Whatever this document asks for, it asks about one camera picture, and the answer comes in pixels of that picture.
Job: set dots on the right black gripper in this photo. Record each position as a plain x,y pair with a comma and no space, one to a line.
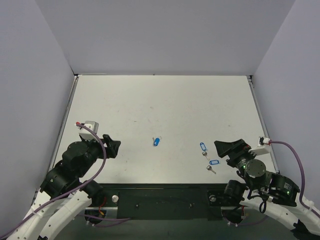
238,153

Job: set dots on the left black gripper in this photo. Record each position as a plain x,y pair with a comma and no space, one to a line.
106,146

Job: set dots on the silver key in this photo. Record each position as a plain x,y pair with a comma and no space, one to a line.
209,168
205,154

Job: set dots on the blue key tag with ring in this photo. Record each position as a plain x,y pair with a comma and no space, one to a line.
203,146

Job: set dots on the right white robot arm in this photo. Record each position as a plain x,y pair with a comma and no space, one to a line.
270,193

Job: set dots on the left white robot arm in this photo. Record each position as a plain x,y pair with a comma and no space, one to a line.
62,195

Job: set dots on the new blue key tag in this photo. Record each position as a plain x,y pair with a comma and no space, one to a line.
156,141

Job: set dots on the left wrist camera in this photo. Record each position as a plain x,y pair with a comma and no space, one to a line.
88,130

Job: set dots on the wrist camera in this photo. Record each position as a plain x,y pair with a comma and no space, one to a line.
88,130
263,147

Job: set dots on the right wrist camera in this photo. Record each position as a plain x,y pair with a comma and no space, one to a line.
263,147

